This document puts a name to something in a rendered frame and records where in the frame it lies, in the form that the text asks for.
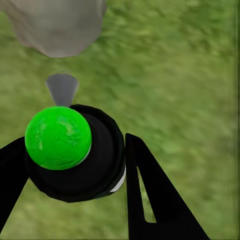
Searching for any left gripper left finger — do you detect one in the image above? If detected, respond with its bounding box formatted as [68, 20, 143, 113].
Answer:
[0, 136, 30, 233]

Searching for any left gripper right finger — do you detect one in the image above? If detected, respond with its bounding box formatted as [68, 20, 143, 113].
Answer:
[124, 133, 210, 240]

